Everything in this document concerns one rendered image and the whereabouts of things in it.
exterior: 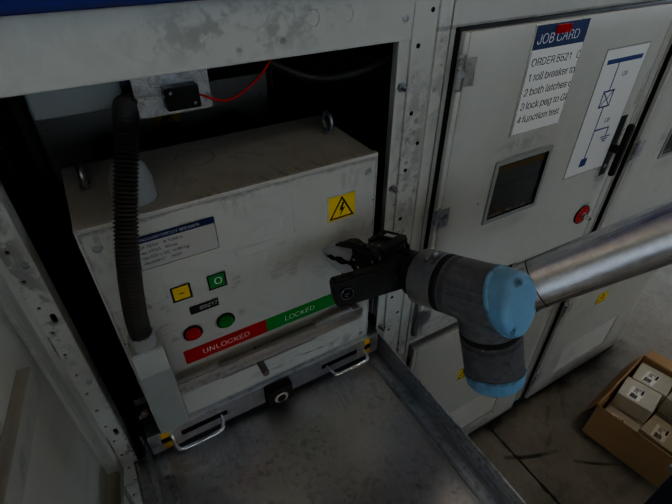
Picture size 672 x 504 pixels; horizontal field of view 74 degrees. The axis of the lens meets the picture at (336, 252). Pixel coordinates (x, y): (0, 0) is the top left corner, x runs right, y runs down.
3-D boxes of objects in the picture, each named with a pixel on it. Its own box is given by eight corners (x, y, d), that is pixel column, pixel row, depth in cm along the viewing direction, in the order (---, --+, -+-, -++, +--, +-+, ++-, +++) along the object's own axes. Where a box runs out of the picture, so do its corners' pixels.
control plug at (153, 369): (191, 422, 74) (167, 353, 64) (162, 436, 72) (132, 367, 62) (179, 388, 80) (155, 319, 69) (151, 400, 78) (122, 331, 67)
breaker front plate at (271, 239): (368, 341, 107) (380, 158, 78) (163, 435, 88) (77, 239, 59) (365, 337, 108) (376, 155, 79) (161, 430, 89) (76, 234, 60)
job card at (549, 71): (559, 124, 97) (593, 17, 84) (510, 138, 91) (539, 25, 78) (557, 123, 98) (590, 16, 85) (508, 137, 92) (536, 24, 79)
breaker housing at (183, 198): (368, 337, 108) (380, 151, 79) (158, 433, 88) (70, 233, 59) (280, 233, 143) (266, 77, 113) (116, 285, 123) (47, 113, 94)
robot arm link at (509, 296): (511, 358, 59) (506, 299, 54) (432, 327, 68) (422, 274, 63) (543, 316, 64) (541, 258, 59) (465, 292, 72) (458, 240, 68)
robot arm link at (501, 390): (523, 351, 75) (520, 293, 69) (530, 407, 66) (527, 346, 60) (466, 351, 78) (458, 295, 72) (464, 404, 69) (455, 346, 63)
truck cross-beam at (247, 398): (377, 349, 111) (378, 333, 107) (154, 455, 89) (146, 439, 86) (366, 336, 114) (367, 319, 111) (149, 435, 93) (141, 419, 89)
